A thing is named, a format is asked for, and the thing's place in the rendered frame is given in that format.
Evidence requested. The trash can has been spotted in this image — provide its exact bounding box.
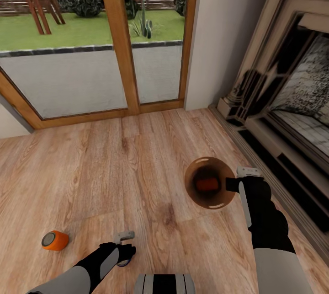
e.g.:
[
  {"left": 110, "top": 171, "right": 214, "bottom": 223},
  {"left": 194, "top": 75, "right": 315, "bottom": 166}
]
[{"left": 184, "top": 156, "right": 236, "bottom": 210}]

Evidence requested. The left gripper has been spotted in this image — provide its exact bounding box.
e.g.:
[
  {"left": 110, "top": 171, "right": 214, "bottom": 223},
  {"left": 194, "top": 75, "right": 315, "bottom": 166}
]
[{"left": 117, "top": 244, "right": 136, "bottom": 263}]

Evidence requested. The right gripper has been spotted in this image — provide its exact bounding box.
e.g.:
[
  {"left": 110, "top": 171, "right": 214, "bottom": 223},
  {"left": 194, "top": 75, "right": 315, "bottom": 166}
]
[{"left": 226, "top": 177, "right": 244, "bottom": 193}]

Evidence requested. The can of soda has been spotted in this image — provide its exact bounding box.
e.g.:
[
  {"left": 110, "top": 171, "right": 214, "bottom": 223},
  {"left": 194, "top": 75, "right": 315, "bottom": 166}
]
[
  {"left": 42, "top": 230, "right": 69, "bottom": 251},
  {"left": 117, "top": 259, "right": 131, "bottom": 267},
  {"left": 196, "top": 176, "right": 220, "bottom": 192}
]

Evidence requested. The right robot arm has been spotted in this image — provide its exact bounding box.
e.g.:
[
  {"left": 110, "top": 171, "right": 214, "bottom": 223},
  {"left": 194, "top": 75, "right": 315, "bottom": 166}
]
[{"left": 226, "top": 166, "right": 314, "bottom": 294}]

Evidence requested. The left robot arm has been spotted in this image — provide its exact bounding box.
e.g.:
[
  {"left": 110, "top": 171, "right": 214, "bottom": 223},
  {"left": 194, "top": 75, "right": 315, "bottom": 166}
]
[{"left": 26, "top": 230, "right": 136, "bottom": 294}]

